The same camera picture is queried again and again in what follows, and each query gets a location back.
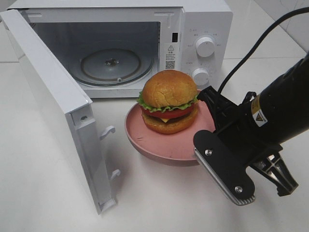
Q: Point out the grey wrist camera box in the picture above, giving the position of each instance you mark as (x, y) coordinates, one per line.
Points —
(224, 168)

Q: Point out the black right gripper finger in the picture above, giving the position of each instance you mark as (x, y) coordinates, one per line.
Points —
(274, 169)

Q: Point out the white microwave door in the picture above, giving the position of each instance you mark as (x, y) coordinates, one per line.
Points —
(65, 108)

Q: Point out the pink round plate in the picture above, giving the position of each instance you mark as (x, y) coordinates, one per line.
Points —
(171, 149)

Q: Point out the toy hamburger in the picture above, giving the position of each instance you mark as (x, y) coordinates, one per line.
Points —
(168, 102)

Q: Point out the white microwave oven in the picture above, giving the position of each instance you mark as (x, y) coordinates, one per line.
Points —
(185, 35)

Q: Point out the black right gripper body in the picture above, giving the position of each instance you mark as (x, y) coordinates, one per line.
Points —
(235, 143)

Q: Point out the glass microwave turntable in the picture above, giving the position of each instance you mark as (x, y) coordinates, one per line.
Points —
(112, 67)

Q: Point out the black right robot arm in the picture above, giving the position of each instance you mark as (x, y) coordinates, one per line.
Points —
(281, 110)

